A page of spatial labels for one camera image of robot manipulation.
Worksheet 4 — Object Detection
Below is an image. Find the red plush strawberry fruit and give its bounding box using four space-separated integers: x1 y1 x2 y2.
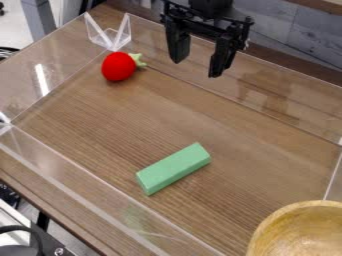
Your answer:
101 52 147 82

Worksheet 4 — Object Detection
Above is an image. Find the wooden bowl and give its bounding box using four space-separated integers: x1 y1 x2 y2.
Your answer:
246 200 342 256

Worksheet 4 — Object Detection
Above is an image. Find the grey table leg post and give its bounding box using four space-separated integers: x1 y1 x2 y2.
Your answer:
20 0 56 41

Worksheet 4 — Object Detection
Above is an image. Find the clear acrylic enclosure wall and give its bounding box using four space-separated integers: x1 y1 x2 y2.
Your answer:
0 8 342 256

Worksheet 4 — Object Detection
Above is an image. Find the green rectangular block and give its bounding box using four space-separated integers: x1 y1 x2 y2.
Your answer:
136 143 211 196

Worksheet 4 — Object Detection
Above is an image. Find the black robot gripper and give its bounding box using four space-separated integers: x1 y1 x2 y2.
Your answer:
160 0 254 78

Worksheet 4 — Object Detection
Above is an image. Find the black cable bottom left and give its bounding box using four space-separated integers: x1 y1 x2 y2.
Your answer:
0 224 45 256

